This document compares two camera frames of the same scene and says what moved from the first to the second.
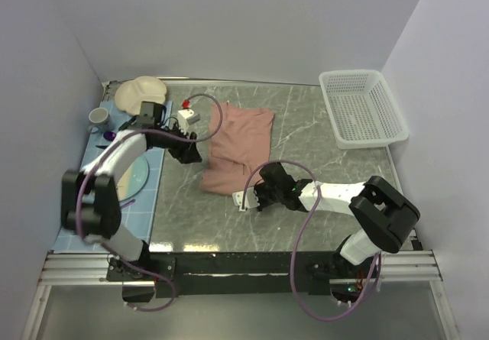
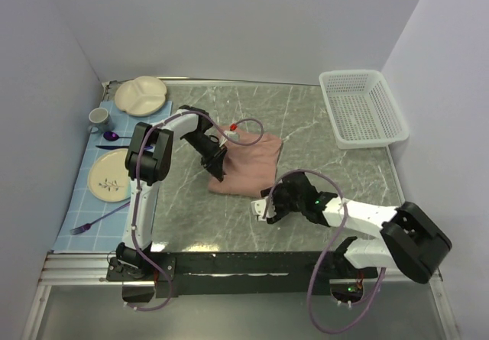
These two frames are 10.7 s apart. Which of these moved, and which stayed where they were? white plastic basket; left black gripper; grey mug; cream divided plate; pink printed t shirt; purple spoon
Moved: left black gripper; pink printed t shirt
Stayed: grey mug; cream divided plate; white plastic basket; purple spoon
